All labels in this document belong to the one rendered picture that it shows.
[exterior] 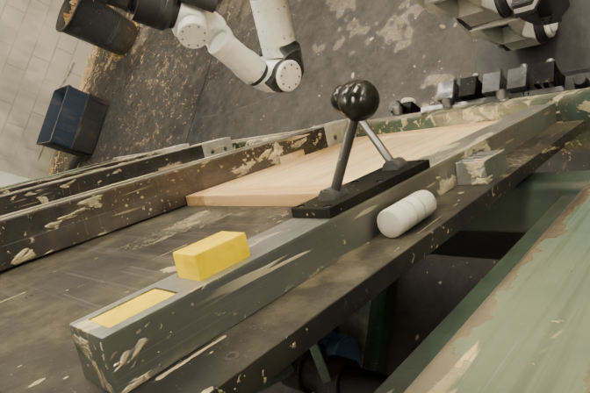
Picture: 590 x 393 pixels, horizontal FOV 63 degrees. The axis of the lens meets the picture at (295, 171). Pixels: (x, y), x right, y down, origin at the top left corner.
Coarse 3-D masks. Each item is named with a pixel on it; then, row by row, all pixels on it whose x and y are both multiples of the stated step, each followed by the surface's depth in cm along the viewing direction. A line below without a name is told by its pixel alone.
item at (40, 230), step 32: (320, 128) 119; (224, 160) 97; (256, 160) 103; (96, 192) 78; (128, 192) 82; (160, 192) 86; (192, 192) 91; (0, 224) 68; (32, 224) 71; (64, 224) 74; (96, 224) 77; (128, 224) 81; (0, 256) 67; (32, 256) 70
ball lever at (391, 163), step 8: (336, 88) 58; (336, 96) 57; (336, 104) 58; (368, 128) 57; (368, 136) 57; (376, 136) 57; (376, 144) 57; (384, 152) 57; (392, 160) 56; (400, 160) 56; (384, 168) 56; (392, 168) 55
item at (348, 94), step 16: (352, 80) 43; (352, 96) 41; (368, 96) 41; (352, 112) 42; (368, 112) 42; (352, 128) 44; (352, 144) 45; (336, 176) 46; (320, 192) 48; (336, 192) 47
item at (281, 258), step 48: (480, 144) 68; (384, 192) 50; (432, 192) 58; (288, 240) 40; (336, 240) 44; (192, 288) 33; (240, 288) 36; (288, 288) 39; (96, 336) 29; (144, 336) 30; (192, 336) 33
